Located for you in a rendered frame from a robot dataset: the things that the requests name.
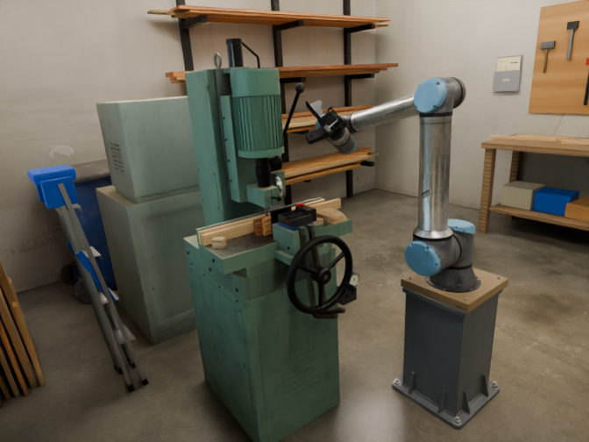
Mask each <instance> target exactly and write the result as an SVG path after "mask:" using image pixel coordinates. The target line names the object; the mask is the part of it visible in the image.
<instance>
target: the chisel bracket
mask: <svg viewBox="0 0 589 442"><path fill-rule="evenodd" d="M246 192H247V201H248V202H250V203H254V204H257V205H259V206H261V207H264V208H268V207H271V206H274V205H278V204H280V202H278V201H277V200H275V199H271V196H275V197H277V196H279V188H277V187H274V186H272V185H271V186H269V187H258V183H253V184H248V185H246Z"/></svg>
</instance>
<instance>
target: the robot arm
mask: <svg viewBox="0 0 589 442"><path fill-rule="evenodd" d="M465 95H466V88H465V85H464V83H463V82H462V81H461V80H459V79H458V78H456V77H433V78H430V79H427V80H424V81H423V82H421V83H420V84H419V85H418V86H417V88H416V89H415V93H414V95H411V96H405V97H403V98H400V99H397V100H394V101H392V102H388V103H383V104H381V105H378V106H375V107H372V108H369V109H366V110H362V111H359V112H354V113H352V114H348V115H344V116H338V114H337V113H336V112H335V111H334V110H333V108H332V107H331V106H330V107H329V109H328V110H327V112H326V113H324V114H323V111H322V110H321V106H322V101H321V100H318V101H316V102H314V103H312V104H309V103H308V102H307V101H305V104H306V107H307V108H308V109H309V110H310V111H311V113H312V114H313V115H314V116H315V117H316V119H317V121H316V130H314V131H312V132H308V133H306V134H305V139H306V140H307V141H308V143H309V144H310V145H311V144H313V143H316V142H317V141H320V140H322V139H327V140H328V141H329V142H330V143H331V144H332V145H333V146H334V147H335V148H336V149H337V150H338V151H339V152H340V153H341V154H350V153H352V152H353V151H354V150H355V148H356V145H357V142H356V140H355V138H354V137H353V136H352V135H351V133H356V132H359V131H361V130H364V129H367V128H371V127H374V126H377V125H383V124H387V123H390V122H394V121H397V120H400V119H404V118H410V117H413V116H416V115H419V118H420V144H419V193H418V226H417V227H416V228H415V229H414V230H413V242H411V243H409V244H408V246H407V247H406V249H405V260H406V262H407V264H408V266H409V267H410V268H411V269H412V270H413V271H415V273H417V274H418V275H421V276H429V279H430V280H431V282H433V283H434V284H435V285H437V286H439V287H441V288H445V289H457V290H460V289H470V288H472V287H474V286H475V285H476V276H475V274H474V271H473V268H472V258H473V247H474V236H475V227H474V225H473V224H472V223H470V222H467V221H464V220H458V219H448V207H449V185H450V163H451V120H452V116H453V109H455V108H457V107H458V106H459V105H460V104H461V103H462V102H463V101H464V100H465ZM331 109H332V110H331ZM316 111H317V112H318V114H319V115H318V114H317V113H316Z"/></svg>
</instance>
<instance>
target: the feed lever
mask: <svg viewBox="0 0 589 442"><path fill-rule="evenodd" d="M304 89H305V88H304V85H303V84H301V83H298V84H297V85H296V86H295V91H296V95H295V98H294V102H293V105H292V108H291V111H290V112H289V115H288V118H287V122H286V125H285V128H284V131H283V140H284V138H285V137H286V134H287V129H288V127H289V124H290V121H291V118H292V116H293V113H294V111H295V106H296V104H297V101H298V98H299V95H300V93H302V92H303V91H304ZM268 159H269V166H270V168H271V172H274V171H279V170H281V168H282V162H281V159H280V158H279V155H278V156H275V157H273V158H268Z"/></svg>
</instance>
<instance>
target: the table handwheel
mask: <svg viewBox="0 0 589 442"><path fill-rule="evenodd" d="M323 243H332V244H335V245H337V246H338V247H339V248H340V249H341V250H342V252H341V253H340V254H339V255H338V256H337V257H336V258H335V259H334V260H333V261H332V262H331V263H330V264H329V265H328V266H327V267H323V266H321V265H318V266H314V265H312V264H311V265H310V266H309V267H306V266H304V262H303V261H302V260H303V258H304V257H305V255H306V254H307V253H308V252H309V251H310V250H311V249H313V248H314V247H316V246H318V245H321V244H323ZM343 257H344V259H345V271H344V278H343V280H342V282H341V284H340V286H339V288H338V290H337V291H336V293H335V294H334V295H333V296H332V297H331V298H330V299H329V300H328V301H326V302H325V303H323V285H325V284H327V283H328V282H329V281H330V278H331V271H330V270H331V269H332V268H333V267H334V266H335V265H336V264H337V263H338V262H339V261H340V260H341V259H342V258H343ZM298 268H299V269H300V270H302V271H304V272H307V273H308V274H310V275H311V278H312V280H313V281H315V282H318V284H319V296H318V305H317V306H308V305H305V304H303V303H302V302H301V301H300V300H299V298H298V297H297V294H296V292H295V276H296V272H297V269H298ZM352 269H353V262H352V256H351V250H350V248H349V247H348V246H347V244H346V243H345V242H344V241H343V240H342V239H340V238H339V237H337V236H334V235H321V236H318V237H315V238H313V239H311V240H310V241H308V242H307V243H306V244H305V245H304V246H302V248H301V249H300V250H299V251H298V252H297V254H296V255H295V257H294V258H293V260H292V262H291V264H290V267H289V270H288V272H287V294H288V297H289V300H290V302H291V303H292V304H293V305H294V307H295V308H296V309H297V310H299V311H300V312H303V313H306V314H318V313H322V312H324V311H326V310H328V309H330V308H331V307H332V306H334V305H335V304H336V303H337V302H338V301H339V300H340V299H341V297H342V296H343V294H344V292H345V291H346V288H345V287H343V283H344V282H347V283H350V280H351V275H352Z"/></svg>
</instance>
